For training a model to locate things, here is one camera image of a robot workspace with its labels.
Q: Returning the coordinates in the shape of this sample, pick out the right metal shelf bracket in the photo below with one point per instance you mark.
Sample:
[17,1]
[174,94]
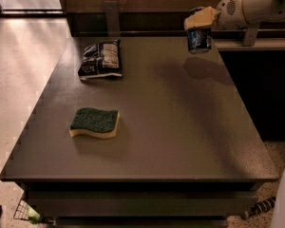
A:
[250,35]

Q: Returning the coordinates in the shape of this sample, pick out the dark chip bag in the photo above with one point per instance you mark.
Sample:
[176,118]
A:
[101,60]

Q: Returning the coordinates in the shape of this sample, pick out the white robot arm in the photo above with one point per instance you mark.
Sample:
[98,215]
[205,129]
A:
[258,11]

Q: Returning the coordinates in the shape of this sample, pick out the green and yellow sponge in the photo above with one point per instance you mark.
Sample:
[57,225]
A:
[97,123]

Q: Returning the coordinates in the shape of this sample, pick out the metal shelf bracket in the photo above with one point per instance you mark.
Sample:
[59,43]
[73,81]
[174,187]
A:
[112,18]
[250,35]

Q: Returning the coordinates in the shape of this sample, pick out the blue pepsi can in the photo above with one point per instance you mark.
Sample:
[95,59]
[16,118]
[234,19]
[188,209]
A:
[199,40]

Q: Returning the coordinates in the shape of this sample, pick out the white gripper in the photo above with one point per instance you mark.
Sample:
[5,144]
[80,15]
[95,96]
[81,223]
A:
[228,13]

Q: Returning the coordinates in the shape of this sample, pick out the striped black white handle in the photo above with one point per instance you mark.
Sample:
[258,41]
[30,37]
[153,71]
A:
[260,207]

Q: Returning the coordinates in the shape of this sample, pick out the left metal shelf bracket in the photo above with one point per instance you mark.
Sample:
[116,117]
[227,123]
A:
[112,18]

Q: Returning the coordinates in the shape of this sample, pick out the wire basket with green item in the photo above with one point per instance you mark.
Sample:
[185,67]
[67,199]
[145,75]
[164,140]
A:
[25,212]

